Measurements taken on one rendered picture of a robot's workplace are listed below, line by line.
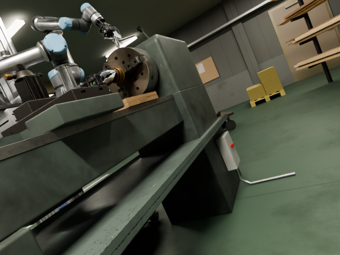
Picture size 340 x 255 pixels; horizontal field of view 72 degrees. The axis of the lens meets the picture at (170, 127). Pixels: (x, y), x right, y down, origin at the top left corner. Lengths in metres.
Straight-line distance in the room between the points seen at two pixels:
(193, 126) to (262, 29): 6.61
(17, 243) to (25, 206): 0.09
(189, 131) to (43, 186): 1.02
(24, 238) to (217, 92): 7.77
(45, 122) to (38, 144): 0.07
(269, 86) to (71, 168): 5.57
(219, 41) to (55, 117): 7.57
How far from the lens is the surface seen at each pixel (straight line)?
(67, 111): 0.72
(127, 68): 1.39
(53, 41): 1.52
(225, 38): 8.05
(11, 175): 0.66
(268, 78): 6.03
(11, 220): 0.65
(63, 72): 1.63
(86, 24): 1.84
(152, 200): 0.77
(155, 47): 1.55
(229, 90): 8.04
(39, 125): 0.77
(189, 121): 1.49
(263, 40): 7.89
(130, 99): 1.05
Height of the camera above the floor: 0.79
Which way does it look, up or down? 4 degrees down
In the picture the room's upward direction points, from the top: 24 degrees counter-clockwise
